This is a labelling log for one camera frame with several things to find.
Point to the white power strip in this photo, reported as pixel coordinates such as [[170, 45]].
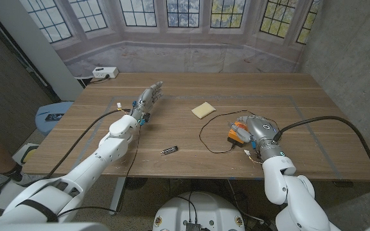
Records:
[[105, 72]]

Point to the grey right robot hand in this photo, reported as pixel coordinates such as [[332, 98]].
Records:
[[262, 131]]

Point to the orange box with red button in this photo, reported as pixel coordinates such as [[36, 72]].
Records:
[[234, 138]]

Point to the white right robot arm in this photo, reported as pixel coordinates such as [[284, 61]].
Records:
[[284, 186]]

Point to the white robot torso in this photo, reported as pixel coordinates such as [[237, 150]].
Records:
[[217, 208]]

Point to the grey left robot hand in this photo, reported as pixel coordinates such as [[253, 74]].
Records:
[[146, 102]]

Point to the grey metal table leg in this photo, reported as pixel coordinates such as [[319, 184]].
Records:
[[117, 195]]

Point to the yellow sponge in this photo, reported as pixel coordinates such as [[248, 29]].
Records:
[[203, 110]]

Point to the blue round stool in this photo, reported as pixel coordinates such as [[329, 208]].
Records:
[[43, 126]]

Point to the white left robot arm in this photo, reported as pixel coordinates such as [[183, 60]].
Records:
[[114, 147]]

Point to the black floor box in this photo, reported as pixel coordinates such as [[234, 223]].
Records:
[[263, 226]]

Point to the black round floor object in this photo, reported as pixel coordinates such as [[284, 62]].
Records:
[[135, 183]]

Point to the white yellow floor device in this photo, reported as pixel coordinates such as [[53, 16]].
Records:
[[27, 150]]

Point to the printed window backdrop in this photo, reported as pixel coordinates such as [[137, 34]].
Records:
[[185, 57]]

